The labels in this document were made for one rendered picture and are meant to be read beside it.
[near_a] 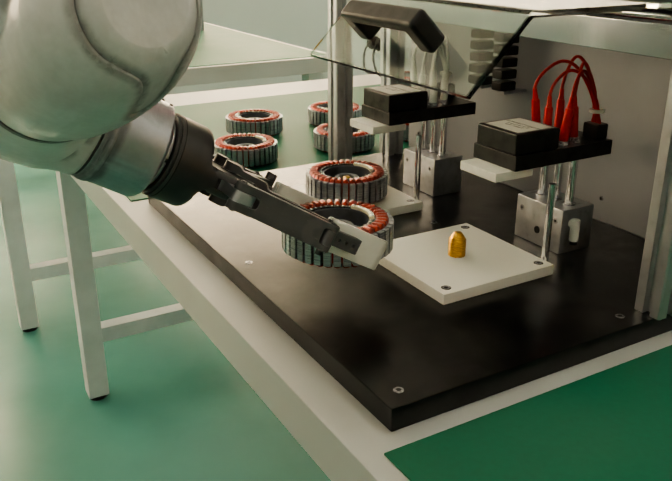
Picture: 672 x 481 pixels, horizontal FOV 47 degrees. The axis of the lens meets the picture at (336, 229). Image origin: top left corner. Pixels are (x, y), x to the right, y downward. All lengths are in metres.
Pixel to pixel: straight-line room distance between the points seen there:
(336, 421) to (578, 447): 0.19
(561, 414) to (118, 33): 0.46
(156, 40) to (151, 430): 1.60
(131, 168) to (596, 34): 0.46
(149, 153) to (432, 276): 0.34
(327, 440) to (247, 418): 1.33
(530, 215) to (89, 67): 0.64
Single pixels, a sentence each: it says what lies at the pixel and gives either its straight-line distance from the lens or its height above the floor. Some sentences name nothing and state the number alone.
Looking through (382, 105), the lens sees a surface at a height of 0.90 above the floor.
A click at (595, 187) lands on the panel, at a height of 0.81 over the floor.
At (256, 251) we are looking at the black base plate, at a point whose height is 0.77.
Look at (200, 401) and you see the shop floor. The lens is 2.04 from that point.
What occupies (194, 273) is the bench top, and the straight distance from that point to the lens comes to 0.91.
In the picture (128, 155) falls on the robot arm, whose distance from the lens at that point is 0.62.
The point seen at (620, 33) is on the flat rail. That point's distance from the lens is 0.80.
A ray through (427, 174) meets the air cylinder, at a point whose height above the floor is 0.80.
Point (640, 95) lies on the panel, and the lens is 0.99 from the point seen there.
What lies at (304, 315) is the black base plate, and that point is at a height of 0.77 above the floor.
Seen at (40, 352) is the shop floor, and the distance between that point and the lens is 2.38.
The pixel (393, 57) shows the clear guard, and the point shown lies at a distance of 0.66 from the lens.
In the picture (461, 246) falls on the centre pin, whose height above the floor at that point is 0.80.
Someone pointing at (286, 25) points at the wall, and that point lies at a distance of 5.99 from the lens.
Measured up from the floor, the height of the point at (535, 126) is 0.92.
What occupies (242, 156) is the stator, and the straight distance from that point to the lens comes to 1.29.
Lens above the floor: 1.12
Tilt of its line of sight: 21 degrees down
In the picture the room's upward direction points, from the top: straight up
